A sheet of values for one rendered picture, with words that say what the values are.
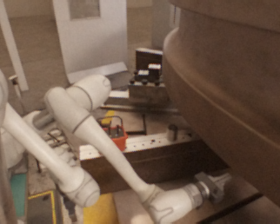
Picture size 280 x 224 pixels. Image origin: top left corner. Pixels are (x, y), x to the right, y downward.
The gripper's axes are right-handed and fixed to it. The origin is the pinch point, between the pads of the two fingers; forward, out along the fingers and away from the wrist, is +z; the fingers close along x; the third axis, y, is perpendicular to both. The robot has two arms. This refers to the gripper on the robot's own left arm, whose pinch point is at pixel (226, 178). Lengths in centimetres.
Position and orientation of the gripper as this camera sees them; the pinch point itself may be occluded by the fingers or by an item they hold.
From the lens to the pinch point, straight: 106.0
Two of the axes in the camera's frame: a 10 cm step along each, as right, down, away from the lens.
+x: -4.6, -4.7, 7.5
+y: 0.0, -8.5, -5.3
